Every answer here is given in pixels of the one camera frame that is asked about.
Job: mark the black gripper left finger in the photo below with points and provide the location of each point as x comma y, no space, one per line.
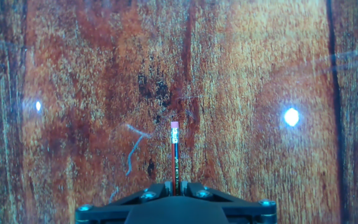
135,199

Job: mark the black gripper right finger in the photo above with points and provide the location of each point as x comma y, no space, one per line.
216,197

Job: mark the glossy brown wood board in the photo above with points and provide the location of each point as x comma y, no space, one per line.
259,77

